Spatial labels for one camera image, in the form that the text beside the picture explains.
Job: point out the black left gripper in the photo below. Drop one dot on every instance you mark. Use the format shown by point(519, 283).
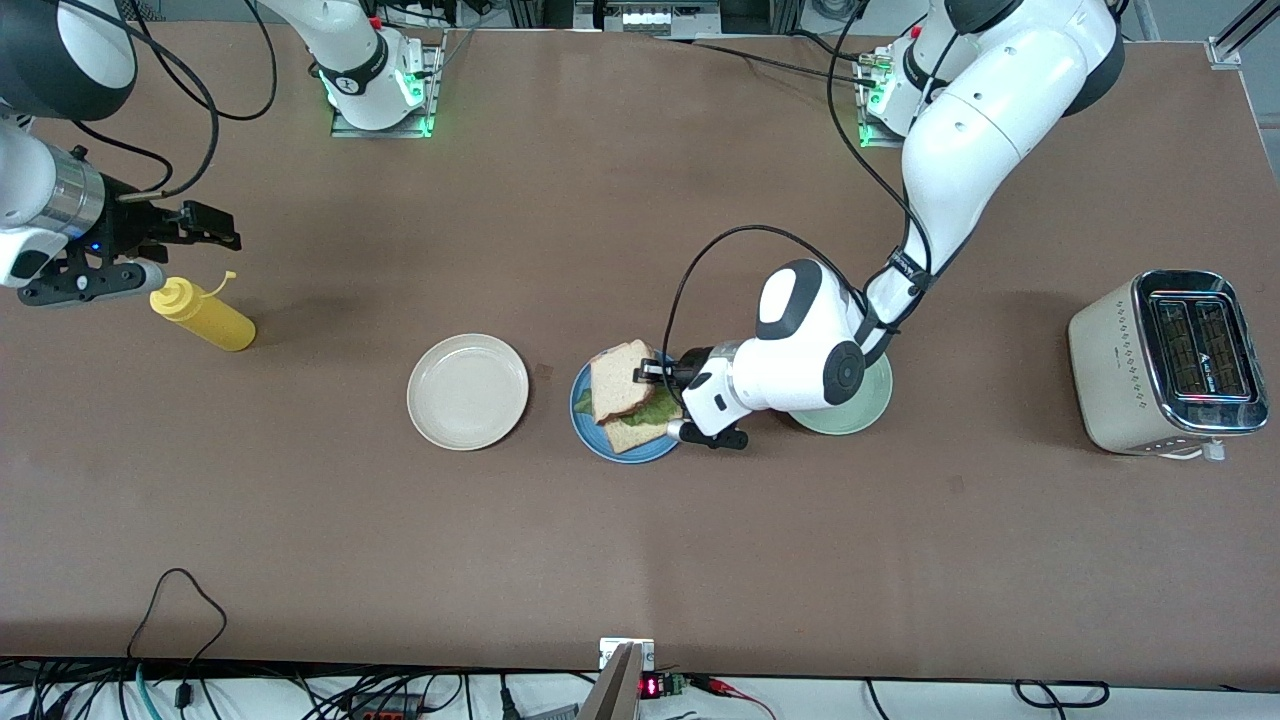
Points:
point(693, 364)

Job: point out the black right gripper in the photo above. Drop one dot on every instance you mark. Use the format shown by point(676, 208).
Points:
point(131, 228)

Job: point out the green lettuce leaf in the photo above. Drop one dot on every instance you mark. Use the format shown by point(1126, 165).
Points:
point(655, 407)

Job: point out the toasted bread slice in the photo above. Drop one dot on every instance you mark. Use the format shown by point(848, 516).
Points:
point(615, 385)

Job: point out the yellow squeeze bottle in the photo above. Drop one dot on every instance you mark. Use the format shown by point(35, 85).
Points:
point(210, 322)

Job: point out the blue round plate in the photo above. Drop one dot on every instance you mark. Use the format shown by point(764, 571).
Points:
point(586, 432)

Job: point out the beige round plate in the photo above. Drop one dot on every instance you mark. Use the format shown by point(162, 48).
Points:
point(467, 392)

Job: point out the pale green round plate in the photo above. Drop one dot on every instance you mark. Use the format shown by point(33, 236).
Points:
point(860, 415)

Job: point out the white bread slice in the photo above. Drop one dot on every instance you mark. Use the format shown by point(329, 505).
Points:
point(635, 437)

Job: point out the red LED display module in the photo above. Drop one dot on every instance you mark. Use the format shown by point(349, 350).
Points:
point(650, 688)

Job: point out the silver electronics unit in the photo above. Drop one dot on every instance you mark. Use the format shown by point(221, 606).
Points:
point(650, 18)

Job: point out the beige and chrome toaster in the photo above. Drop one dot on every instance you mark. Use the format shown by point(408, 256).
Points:
point(1110, 390)

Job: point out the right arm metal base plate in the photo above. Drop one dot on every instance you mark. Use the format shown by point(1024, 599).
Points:
point(432, 100)

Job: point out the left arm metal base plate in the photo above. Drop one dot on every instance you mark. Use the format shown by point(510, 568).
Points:
point(872, 140)

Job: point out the silver metal bracket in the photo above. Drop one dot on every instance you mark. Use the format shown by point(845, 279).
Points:
point(622, 690)

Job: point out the aluminium corner bracket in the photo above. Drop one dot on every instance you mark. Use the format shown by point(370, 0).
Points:
point(1225, 52)

